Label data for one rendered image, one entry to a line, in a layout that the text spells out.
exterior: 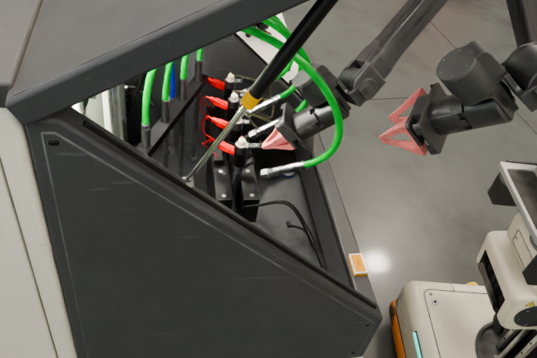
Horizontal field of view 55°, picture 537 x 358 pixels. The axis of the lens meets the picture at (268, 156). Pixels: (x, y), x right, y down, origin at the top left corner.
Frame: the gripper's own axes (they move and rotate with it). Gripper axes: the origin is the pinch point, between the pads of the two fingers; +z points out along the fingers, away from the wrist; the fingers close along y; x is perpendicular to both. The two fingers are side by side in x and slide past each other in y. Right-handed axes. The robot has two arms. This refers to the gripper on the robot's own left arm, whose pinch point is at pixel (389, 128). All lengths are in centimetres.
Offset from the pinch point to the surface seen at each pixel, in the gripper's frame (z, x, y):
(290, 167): 22.2, 0.6, 4.3
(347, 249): 25.7, 26.2, 4.9
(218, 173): 47.8, 0.1, 2.0
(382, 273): 94, 114, -49
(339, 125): 8.8, -3.3, 0.1
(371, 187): 116, 107, -97
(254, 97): -4.4, -25.0, 21.5
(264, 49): 68, -2, -53
